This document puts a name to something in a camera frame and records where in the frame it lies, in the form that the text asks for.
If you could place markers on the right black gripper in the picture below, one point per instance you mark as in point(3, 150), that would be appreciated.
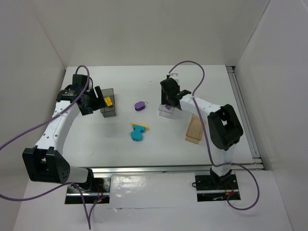
point(169, 95)

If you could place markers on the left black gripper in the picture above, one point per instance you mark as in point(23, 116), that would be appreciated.
point(95, 100)

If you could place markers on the yellow lego brick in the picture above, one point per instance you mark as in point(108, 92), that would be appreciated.
point(108, 101)

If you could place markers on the purple rounded lego brick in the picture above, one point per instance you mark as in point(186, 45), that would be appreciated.
point(139, 106)

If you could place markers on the teal lego figure piece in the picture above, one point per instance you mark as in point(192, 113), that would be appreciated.
point(137, 133)

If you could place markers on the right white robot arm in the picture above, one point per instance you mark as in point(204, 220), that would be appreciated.
point(222, 128)

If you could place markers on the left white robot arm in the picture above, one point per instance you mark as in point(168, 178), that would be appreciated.
point(45, 162)

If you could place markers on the smoky grey plastic container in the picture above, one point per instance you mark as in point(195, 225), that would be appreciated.
point(109, 111)

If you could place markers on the clear plastic container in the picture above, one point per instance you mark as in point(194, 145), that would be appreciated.
point(162, 111)

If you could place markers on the orange tinted plastic container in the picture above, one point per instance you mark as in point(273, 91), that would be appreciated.
point(195, 130)

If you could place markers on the aluminium rail front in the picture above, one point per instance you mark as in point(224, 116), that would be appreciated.
point(149, 169)

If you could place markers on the aluminium rail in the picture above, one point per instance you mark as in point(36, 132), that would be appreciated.
point(149, 169)
point(257, 161)

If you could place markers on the aluminium rail right side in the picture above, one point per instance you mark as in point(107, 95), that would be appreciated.
point(257, 161)

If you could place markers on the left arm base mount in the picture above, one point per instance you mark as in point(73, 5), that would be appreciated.
point(99, 192)

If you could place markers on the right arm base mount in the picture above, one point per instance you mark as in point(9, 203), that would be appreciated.
point(208, 191)

